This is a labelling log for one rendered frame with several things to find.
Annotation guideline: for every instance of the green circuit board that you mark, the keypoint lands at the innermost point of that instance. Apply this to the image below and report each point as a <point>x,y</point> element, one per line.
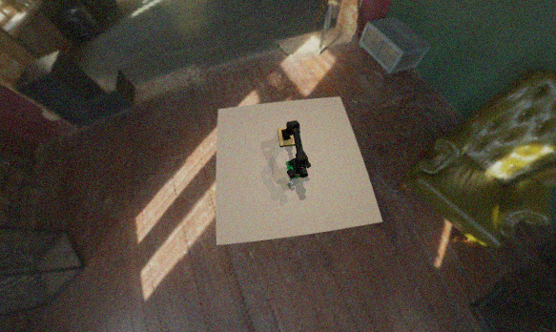
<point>291,167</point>

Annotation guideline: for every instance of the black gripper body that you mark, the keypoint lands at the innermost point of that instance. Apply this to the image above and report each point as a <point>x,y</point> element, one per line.
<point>291,172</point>

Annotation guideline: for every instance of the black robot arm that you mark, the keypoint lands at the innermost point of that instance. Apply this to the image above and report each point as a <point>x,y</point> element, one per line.
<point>301,157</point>

